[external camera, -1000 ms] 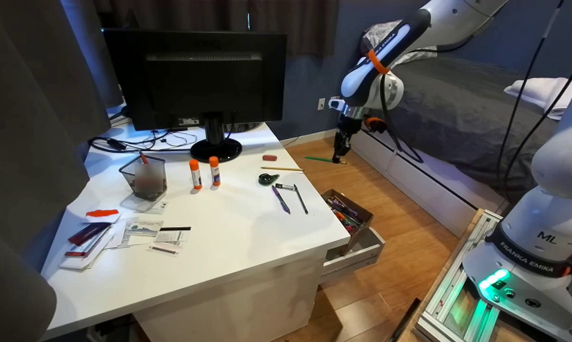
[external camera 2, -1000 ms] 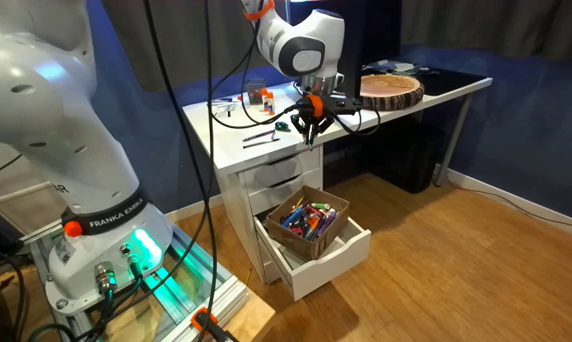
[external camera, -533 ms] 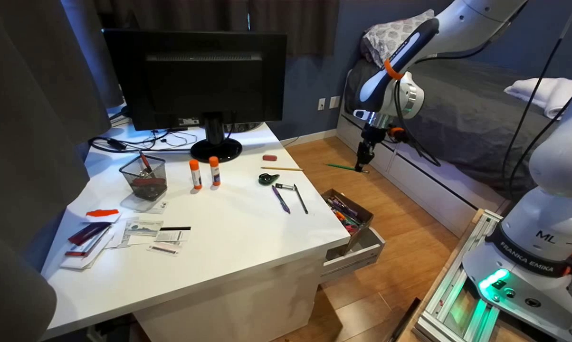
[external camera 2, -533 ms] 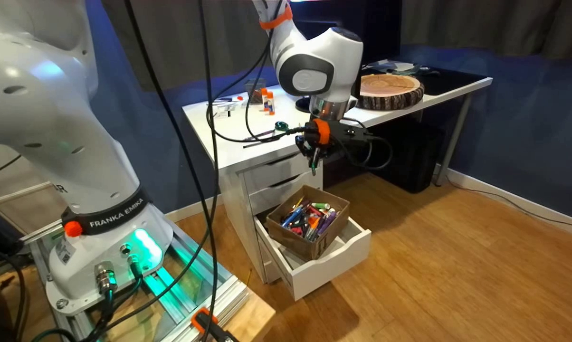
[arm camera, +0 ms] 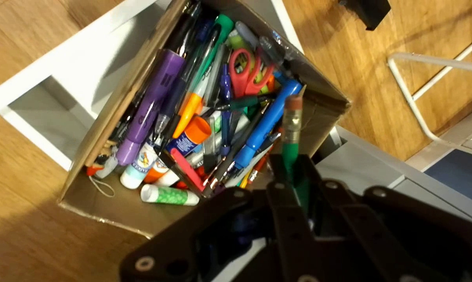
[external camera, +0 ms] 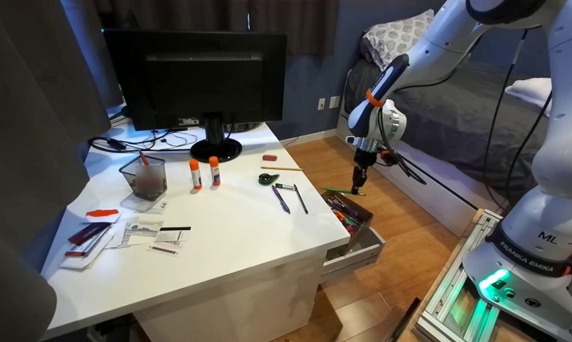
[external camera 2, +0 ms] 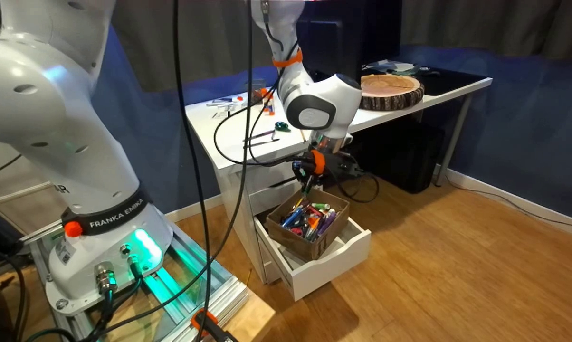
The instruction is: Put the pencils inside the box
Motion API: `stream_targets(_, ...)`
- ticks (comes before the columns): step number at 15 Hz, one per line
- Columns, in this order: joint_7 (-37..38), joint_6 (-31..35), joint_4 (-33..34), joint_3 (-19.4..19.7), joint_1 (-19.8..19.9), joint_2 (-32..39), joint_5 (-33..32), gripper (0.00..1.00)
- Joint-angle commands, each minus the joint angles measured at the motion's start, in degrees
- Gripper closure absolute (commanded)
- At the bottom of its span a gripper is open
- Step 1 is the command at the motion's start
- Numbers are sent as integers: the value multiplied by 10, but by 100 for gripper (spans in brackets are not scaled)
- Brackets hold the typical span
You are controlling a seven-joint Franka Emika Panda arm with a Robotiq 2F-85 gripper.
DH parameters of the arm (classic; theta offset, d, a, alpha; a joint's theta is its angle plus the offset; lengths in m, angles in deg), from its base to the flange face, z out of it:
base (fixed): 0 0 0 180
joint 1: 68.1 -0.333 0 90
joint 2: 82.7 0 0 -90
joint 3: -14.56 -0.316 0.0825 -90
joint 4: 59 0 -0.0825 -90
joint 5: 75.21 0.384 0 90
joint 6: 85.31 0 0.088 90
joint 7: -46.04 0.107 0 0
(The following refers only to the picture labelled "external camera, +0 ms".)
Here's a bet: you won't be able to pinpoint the orange cutter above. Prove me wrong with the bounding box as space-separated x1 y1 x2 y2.
83 208 121 221

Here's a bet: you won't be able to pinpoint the black bar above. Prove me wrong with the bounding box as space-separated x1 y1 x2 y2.
387 297 421 342

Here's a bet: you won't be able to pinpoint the white paper packets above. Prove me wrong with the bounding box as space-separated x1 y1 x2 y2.
121 217 193 257

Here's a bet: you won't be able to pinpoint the brown curtain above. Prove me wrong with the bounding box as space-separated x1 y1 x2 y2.
93 0 342 61

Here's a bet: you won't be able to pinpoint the grey curtain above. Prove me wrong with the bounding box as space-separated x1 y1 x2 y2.
0 0 114 342

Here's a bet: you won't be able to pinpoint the white desk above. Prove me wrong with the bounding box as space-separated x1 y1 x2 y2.
39 120 353 342

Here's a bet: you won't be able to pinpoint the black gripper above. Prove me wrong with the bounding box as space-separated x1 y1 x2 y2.
349 145 382 196

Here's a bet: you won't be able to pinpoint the white open drawer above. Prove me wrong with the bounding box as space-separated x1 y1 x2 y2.
319 189 387 278

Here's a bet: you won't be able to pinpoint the white wall socket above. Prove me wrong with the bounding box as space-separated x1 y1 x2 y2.
315 96 342 113

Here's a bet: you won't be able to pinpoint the purple pen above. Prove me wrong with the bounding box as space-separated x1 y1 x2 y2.
269 183 292 217

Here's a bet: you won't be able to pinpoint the long black arm cable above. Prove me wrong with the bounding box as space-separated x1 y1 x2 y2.
480 27 556 206

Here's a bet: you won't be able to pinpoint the orange capped glue stick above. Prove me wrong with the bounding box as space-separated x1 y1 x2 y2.
188 158 205 194
207 155 224 191

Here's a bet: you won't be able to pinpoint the black mesh pen cup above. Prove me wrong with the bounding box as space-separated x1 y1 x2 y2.
117 153 169 204

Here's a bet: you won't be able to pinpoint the black computer monitor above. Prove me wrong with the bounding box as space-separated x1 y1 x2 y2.
102 27 288 164

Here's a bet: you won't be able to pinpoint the white drawer cabinet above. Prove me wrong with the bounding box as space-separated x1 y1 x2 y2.
131 246 328 342

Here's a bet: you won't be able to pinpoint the patterned grey pillow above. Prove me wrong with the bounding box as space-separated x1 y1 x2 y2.
359 8 437 73

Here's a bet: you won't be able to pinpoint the dark red booklet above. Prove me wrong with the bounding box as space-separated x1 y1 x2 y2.
66 221 114 250

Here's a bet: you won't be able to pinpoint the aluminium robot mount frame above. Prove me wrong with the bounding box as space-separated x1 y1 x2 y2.
414 208 572 342

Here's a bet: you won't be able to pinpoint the green black sharpener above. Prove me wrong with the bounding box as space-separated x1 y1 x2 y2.
256 172 281 189

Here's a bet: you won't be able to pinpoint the black desk cables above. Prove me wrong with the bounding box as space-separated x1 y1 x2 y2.
87 128 209 155

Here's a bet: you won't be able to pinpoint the orange strap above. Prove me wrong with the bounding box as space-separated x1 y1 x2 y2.
363 90 387 111

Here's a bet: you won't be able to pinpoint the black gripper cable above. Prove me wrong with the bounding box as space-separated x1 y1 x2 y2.
376 103 427 187

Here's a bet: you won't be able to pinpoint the black pen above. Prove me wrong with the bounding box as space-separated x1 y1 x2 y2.
290 183 311 217

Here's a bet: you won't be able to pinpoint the white pillow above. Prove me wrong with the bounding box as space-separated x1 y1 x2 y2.
503 75 556 120

